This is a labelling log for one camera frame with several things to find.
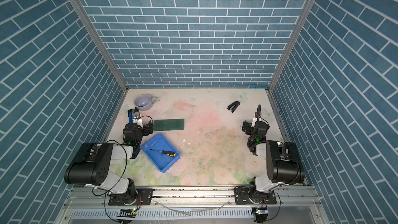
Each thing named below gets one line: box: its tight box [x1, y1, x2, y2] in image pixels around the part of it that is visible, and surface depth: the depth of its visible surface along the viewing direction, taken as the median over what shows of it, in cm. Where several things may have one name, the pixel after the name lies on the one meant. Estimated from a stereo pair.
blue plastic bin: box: [140, 132, 181, 174], surface depth 90 cm
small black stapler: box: [226, 100, 241, 114], surface depth 110 cm
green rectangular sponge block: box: [153, 118, 184, 132], surface depth 103 cm
